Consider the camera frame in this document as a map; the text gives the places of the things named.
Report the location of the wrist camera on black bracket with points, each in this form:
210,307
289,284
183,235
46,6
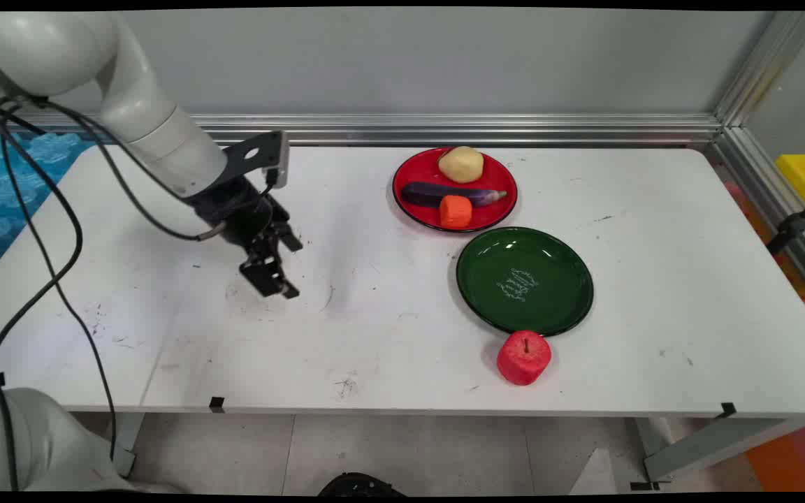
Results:
257,158

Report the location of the blue foam mat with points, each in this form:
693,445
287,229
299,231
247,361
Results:
4,188

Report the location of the orange box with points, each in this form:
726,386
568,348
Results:
794,457

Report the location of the red round plate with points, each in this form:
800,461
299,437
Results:
455,189

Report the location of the orange toy carrot piece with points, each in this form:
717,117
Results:
455,212

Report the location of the aluminium frame rail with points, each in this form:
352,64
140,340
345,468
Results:
444,129

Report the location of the black round floor object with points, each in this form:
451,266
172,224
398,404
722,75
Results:
360,485

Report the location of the purple toy eggplant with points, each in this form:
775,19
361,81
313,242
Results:
444,195

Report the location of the green round plate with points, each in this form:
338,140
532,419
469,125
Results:
524,281

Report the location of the red toy apple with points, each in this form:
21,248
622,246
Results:
523,358

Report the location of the grey table leg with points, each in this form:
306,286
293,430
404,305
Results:
710,447

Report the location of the yellow toy potato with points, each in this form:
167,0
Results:
461,164

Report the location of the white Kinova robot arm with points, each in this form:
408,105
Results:
130,98

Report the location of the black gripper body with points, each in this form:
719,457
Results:
235,209

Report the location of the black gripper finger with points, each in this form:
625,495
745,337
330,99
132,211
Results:
263,272
289,241

